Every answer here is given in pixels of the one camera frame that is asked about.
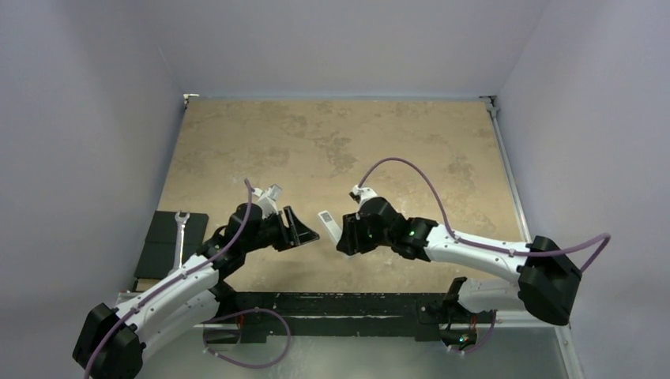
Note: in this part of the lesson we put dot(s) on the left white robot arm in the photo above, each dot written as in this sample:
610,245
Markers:
116,342

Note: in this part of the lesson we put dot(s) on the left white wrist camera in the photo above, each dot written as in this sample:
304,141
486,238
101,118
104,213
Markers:
266,199

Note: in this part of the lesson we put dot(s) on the silver wrench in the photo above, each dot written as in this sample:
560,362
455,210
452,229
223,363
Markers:
181,219

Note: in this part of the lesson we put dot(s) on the white remote control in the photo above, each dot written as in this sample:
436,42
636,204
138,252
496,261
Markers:
332,227

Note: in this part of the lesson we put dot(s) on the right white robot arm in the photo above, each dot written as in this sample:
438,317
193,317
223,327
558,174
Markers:
526,276

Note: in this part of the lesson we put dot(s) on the black foam tool tray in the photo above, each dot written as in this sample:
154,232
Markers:
157,256

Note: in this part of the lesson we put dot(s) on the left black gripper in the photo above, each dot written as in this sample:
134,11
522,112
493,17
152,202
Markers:
297,233

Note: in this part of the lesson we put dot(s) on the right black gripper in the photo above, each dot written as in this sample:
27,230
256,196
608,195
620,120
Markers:
347,235

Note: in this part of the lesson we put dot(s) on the aluminium frame rail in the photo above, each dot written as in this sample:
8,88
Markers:
494,110

